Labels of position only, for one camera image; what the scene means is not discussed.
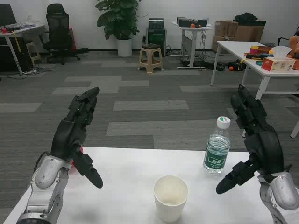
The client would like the black bag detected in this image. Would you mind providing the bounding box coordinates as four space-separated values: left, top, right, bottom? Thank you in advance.
234 13 259 22

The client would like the white office desk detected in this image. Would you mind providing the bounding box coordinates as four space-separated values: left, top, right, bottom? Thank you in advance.
0 22 46 73

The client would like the black computer monitor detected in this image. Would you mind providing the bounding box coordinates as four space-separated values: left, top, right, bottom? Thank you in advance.
0 4 17 26

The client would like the red apple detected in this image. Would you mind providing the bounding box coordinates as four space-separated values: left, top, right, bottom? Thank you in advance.
69 146 84 175

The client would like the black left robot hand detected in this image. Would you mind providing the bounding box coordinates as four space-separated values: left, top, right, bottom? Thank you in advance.
50 86 104 189

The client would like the large black device box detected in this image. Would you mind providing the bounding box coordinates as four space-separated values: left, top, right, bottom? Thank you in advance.
176 17 198 28

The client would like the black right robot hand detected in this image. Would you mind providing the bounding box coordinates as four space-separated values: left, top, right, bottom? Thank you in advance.
215 84 292 195

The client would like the small wooden stool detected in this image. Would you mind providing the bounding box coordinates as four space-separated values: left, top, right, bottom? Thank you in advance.
25 42 42 65

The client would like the black metal chair frame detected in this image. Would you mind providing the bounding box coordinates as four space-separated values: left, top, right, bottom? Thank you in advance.
278 36 292 46

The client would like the red white tissue box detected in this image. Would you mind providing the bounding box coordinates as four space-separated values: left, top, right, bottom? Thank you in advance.
261 46 296 73

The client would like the long white table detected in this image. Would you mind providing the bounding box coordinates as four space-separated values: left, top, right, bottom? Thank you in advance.
210 41 299 138

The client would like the black tool on floor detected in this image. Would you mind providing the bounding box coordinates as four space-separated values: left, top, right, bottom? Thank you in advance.
228 59 246 72

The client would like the black striped equipment box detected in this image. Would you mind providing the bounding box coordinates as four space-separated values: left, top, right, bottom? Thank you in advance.
148 18 164 30

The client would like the small open cardboard box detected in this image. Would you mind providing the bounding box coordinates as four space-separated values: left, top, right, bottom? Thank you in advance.
214 20 239 37

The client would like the white paper cup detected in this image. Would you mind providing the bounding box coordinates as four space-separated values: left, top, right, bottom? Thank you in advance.
153 175 189 223

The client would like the white standing desk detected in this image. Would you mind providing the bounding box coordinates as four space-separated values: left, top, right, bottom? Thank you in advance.
172 21 214 70

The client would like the black cabinet under desk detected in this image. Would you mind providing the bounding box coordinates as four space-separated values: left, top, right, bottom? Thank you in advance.
0 37 32 73

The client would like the beige plastic stool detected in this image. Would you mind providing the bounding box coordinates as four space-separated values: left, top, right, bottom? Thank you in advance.
139 43 164 75

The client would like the green black computer case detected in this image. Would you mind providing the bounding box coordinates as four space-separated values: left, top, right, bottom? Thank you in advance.
146 27 167 58

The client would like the orange plush toy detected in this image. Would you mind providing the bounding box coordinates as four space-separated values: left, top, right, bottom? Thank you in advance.
289 36 299 59

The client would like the clear green-label water bottle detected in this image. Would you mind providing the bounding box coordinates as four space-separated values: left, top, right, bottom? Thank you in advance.
202 116 232 176

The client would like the low cardboard box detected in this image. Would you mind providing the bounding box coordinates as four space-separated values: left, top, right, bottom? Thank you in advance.
211 35 234 53

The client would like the green plant in white pot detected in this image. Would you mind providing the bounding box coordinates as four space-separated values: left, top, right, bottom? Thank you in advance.
94 0 142 57

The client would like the black office chair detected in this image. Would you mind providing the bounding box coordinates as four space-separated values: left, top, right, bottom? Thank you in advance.
38 3 89 65

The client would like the large brown cardboard box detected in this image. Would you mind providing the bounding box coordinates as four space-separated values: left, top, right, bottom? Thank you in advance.
235 20 267 43

